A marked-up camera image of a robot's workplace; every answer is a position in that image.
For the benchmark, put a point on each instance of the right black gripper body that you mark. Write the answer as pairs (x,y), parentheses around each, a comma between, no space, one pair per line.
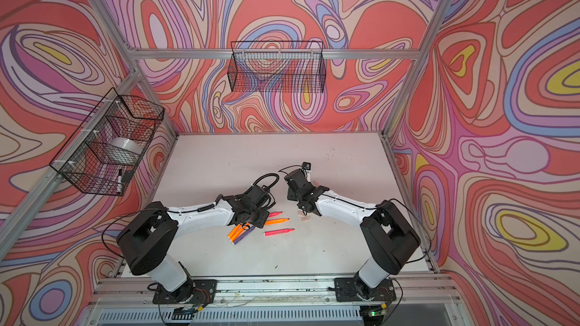
(303,198)

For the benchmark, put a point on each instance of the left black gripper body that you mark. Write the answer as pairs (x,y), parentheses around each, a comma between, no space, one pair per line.
(253,213)

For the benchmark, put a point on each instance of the black wire basket left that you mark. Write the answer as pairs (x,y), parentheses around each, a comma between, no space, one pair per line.
(115,134)

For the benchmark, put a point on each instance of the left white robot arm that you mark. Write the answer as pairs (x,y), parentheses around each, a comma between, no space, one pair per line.
(146,241)

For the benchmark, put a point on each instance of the aluminium front rail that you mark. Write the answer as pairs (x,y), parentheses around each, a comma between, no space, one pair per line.
(301,290)

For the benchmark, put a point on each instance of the purple pen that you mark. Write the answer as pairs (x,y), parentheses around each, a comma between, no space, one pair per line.
(244,235)

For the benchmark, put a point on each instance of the orange pen left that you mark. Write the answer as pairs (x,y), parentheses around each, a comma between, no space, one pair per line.
(236,229)

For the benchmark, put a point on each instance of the orange highlighter pen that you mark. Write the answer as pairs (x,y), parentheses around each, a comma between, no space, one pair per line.
(276,221)

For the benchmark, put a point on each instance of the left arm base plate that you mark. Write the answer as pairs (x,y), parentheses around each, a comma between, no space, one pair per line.
(199,292)

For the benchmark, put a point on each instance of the pink highlighter pen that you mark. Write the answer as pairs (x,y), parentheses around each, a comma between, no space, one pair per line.
(274,214)
(278,232)

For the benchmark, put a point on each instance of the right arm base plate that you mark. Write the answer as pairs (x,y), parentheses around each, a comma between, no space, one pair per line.
(355,290)

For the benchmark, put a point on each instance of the black wire basket back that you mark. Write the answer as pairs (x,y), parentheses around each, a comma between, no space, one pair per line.
(271,66)

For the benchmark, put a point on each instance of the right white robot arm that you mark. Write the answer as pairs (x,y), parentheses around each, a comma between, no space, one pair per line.
(390,238)

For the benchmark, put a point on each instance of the black wire basket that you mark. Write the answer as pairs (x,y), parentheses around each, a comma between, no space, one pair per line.
(271,66)
(115,134)

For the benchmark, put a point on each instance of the orange pen middle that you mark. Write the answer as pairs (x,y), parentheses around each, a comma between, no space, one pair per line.
(239,232)

